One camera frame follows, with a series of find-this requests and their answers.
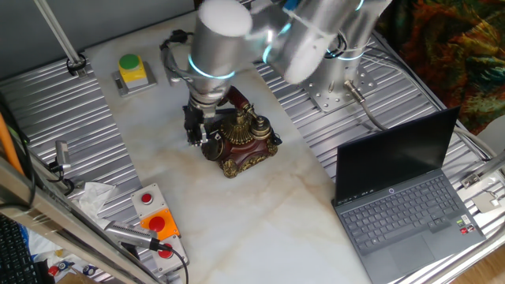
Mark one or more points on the aluminium frame bar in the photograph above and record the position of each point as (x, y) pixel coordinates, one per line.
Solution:
(59, 221)

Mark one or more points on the colourful patterned cloth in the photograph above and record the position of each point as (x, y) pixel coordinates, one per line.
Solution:
(453, 51)

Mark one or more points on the red brass phone handset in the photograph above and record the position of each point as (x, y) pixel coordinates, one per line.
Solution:
(246, 112)

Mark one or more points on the crumpled white tissue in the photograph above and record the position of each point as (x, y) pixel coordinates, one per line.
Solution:
(92, 197)

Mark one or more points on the grey box red push button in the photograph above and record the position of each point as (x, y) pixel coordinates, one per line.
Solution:
(148, 199)
(169, 254)

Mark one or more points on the yellow box green button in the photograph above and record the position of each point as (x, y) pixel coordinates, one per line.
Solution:
(132, 69)

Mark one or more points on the silver tripod pole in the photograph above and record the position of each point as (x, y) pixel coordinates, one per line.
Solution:
(59, 31)

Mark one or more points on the orange box red mushroom button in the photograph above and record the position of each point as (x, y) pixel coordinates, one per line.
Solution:
(159, 225)

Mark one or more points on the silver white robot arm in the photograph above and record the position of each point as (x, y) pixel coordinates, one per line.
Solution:
(256, 43)

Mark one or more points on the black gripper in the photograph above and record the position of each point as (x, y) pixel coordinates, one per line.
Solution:
(195, 116)

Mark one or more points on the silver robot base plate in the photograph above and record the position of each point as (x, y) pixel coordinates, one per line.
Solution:
(335, 98)

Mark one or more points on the metal corner bracket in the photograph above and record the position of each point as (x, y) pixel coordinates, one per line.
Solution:
(479, 173)

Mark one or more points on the small grey camera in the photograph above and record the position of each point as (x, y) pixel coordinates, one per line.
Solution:
(62, 154)

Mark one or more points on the black keyboard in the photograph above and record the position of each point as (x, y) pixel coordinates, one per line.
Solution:
(16, 252)

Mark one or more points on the red brass rotary phone base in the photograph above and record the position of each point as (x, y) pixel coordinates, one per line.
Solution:
(240, 152)

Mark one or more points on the silver finned camera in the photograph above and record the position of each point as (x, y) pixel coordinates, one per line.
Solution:
(128, 232)

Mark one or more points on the blue numbered ball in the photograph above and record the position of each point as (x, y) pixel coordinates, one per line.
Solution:
(90, 270)

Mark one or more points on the orange pole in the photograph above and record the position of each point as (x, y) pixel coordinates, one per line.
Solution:
(8, 146)

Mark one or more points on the dark grey laptop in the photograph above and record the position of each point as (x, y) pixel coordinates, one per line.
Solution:
(398, 213)

